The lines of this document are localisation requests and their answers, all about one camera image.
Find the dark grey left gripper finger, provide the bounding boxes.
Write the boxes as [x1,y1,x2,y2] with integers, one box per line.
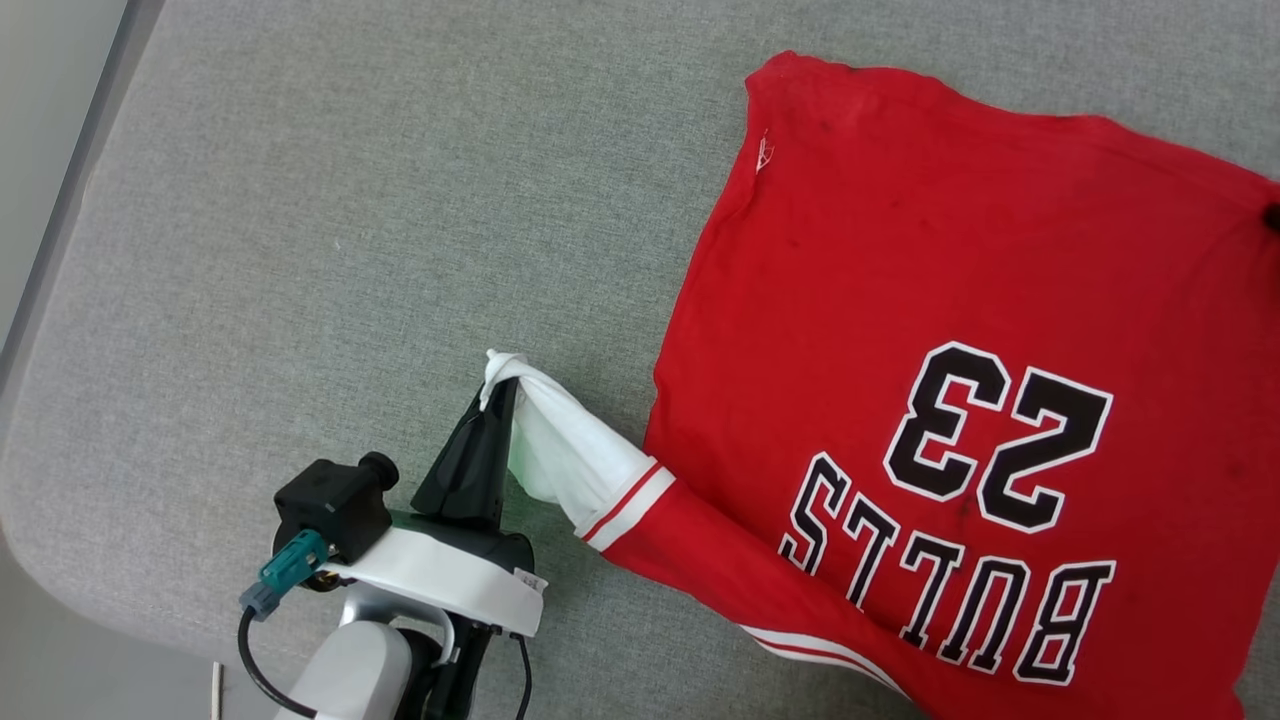
[411,395,498,527]
[488,377,521,533]

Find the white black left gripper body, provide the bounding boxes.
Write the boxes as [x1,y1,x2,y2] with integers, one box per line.
[325,508,549,638]

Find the red Bulls jersey white sleeves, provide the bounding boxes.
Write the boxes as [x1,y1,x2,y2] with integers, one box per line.
[480,50,1280,720]

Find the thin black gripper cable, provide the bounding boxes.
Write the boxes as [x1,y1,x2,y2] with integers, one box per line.
[510,632,534,720]

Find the teal cable connector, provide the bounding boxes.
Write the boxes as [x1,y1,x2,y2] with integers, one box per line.
[238,529,332,623]

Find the black camera cable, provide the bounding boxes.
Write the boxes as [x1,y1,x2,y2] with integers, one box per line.
[236,606,316,720]

